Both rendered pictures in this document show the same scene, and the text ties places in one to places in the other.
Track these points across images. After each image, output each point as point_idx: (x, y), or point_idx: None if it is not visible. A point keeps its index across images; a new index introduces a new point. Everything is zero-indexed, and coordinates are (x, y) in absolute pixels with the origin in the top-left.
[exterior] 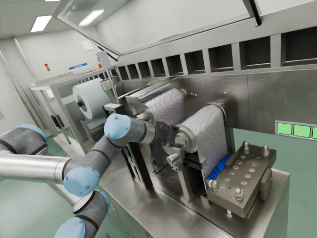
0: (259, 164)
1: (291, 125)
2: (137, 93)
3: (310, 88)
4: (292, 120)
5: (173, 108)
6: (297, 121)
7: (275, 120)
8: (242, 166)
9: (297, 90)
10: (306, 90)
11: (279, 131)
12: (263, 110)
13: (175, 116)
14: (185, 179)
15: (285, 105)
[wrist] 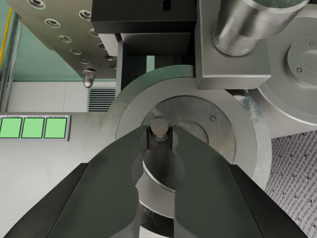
0: (71, 53)
1: (44, 135)
2: None
3: (18, 201)
4: (45, 143)
5: (289, 198)
6: (38, 142)
7: (66, 141)
8: (86, 39)
9: (33, 198)
10: (22, 198)
11: (62, 122)
12: (85, 158)
13: (286, 162)
14: None
15: (52, 171)
